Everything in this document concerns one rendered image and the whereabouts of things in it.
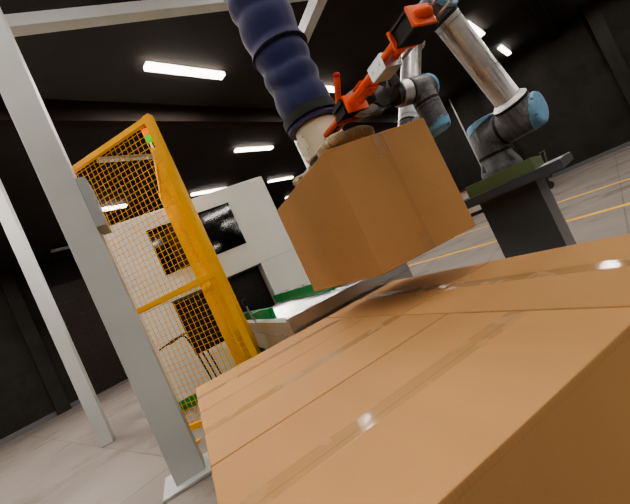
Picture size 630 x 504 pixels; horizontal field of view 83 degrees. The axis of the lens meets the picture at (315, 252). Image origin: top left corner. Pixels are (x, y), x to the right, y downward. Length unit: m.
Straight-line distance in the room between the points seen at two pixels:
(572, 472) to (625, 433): 0.10
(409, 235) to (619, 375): 0.68
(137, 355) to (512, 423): 1.99
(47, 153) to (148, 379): 1.37
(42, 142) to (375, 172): 1.95
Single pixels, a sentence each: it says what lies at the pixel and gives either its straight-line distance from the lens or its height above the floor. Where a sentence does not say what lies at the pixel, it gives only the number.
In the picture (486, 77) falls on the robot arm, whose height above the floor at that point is 1.19.
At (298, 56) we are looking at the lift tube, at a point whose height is 1.51.
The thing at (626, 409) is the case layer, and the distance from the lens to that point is 0.60.
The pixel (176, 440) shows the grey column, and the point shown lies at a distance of 2.30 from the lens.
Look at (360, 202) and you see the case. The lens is 1.06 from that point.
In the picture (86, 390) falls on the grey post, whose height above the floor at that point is 0.58.
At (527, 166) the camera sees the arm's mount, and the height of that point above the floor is 0.77.
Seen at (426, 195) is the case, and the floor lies 0.83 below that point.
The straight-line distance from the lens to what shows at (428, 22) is 1.00.
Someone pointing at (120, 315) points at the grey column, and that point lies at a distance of 2.24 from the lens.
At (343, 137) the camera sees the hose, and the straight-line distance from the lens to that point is 1.28.
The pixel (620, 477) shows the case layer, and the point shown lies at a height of 0.42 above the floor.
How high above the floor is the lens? 0.79
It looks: 1 degrees up
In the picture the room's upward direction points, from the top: 25 degrees counter-clockwise
